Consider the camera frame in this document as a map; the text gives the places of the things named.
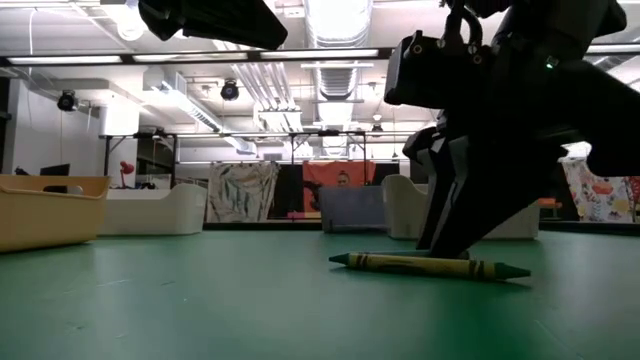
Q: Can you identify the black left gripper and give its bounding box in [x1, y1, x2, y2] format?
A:
[138, 0, 289, 51]

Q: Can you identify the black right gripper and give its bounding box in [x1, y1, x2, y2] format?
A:
[428, 44, 640, 260]

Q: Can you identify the light grey plastic bin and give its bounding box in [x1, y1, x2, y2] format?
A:
[382, 173, 541, 241]

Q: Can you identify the dark grey plastic bin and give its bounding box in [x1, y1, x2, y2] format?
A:
[318, 185, 389, 234]

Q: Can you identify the white plastic bin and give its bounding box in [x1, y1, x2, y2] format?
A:
[97, 183, 209, 237]

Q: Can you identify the orange plastic bin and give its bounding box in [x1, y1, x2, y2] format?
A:
[0, 174, 112, 254]

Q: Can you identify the yellow crayon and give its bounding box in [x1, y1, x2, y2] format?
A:
[328, 252, 532, 282]

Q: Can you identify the ceiling light strip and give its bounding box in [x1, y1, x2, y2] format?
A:
[587, 44, 640, 55]
[6, 55, 124, 65]
[259, 48, 380, 60]

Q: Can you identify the orange cloth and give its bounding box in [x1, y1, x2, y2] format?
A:
[302, 159, 377, 221]

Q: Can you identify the floral patterned cloth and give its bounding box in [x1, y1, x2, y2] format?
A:
[562, 157, 640, 224]

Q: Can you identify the white patterned cloth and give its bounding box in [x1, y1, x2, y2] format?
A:
[206, 160, 281, 224]

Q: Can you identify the black metal stand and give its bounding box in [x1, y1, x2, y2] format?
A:
[102, 132, 176, 176]

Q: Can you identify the red desk lamp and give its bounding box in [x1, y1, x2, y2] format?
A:
[118, 160, 136, 190]

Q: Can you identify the black monitor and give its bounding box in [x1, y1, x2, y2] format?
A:
[39, 163, 72, 177]

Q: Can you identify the black overhead rail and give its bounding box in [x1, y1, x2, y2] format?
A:
[0, 43, 640, 69]

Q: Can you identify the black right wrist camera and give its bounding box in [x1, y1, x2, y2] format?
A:
[383, 29, 496, 109]

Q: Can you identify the black right camera cable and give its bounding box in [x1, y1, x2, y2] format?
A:
[442, 0, 485, 51]

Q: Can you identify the silver ventilation duct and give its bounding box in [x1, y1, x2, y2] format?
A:
[594, 54, 640, 91]

